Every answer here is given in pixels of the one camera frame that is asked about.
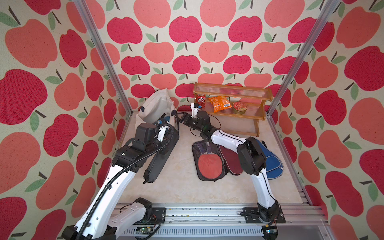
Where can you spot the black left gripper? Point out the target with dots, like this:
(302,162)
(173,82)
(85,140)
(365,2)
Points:
(164,140)

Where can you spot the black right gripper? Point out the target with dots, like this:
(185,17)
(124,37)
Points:
(185,117)

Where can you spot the black paddle case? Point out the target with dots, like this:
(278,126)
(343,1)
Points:
(208,161)
(160,158)

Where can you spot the white canvas tote bag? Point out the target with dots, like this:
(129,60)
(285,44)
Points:
(158,105)

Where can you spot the maroon paddle case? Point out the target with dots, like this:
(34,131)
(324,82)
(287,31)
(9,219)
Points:
(231,161)

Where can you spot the blue paddle case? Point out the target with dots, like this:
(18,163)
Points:
(275,166)

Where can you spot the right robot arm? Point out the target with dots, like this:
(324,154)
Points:
(251,156)

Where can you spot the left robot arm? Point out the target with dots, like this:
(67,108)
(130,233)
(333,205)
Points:
(111,195)

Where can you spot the orange snack bag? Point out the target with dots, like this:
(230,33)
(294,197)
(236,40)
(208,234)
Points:
(220,103)

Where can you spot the red cola can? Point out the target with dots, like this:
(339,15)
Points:
(201,100)

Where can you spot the round red tin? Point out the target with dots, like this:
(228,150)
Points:
(239,108)

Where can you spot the wooden two-tier shelf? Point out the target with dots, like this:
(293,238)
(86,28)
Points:
(249,104)

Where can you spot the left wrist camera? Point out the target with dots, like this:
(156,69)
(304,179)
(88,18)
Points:
(150,129)

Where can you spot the aluminium frame post left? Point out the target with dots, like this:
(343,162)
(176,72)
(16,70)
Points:
(103,53)

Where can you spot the aluminium frame post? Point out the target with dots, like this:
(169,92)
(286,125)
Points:
(103,53)
(326,12)

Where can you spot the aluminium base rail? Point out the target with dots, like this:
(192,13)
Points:
(221,219)

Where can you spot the aluminium frame post right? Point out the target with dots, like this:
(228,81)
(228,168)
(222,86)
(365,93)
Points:
(326,12)

